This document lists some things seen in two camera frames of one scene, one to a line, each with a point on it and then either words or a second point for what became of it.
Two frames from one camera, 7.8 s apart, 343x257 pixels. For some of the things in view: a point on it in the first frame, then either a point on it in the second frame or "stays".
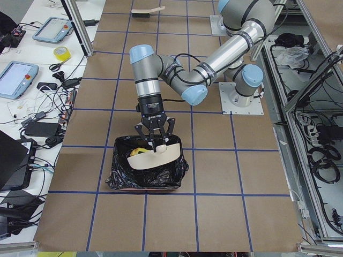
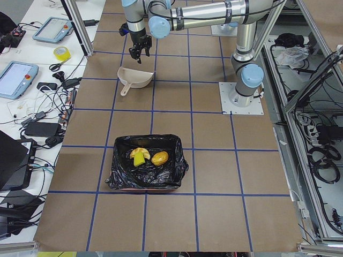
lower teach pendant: (16, 79) stays
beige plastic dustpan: (162, 156) -> (134, 78)
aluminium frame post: (74, 13) stays
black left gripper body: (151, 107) -> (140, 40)
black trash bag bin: (124, 176) stays
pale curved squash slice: (138, 150) stays
